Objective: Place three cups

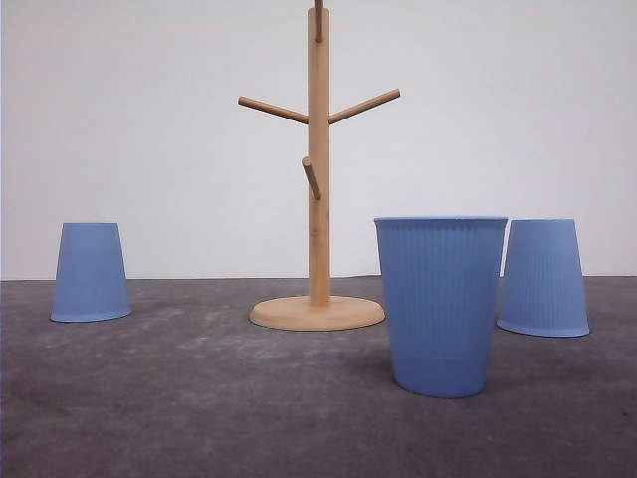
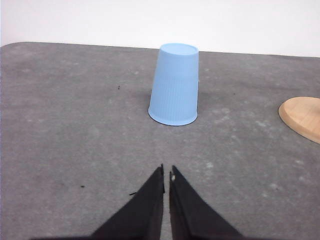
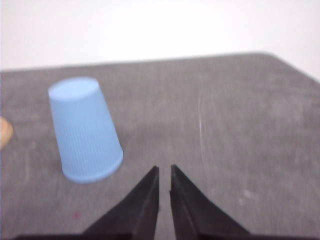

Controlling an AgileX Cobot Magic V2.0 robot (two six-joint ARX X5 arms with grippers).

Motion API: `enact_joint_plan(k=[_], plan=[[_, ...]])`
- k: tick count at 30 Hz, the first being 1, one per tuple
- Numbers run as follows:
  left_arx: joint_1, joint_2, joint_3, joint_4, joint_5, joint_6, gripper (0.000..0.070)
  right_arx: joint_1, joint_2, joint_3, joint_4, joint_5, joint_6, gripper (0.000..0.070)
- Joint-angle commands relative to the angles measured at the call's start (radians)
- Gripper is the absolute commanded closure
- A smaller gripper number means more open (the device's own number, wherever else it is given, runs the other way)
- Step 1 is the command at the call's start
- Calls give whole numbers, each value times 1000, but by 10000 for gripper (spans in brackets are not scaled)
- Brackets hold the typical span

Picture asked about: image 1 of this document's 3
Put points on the blue ribbed cup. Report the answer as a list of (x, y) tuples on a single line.
[(441, 279)]

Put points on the wooden cup tree stand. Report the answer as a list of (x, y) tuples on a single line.
[(320, 311)]

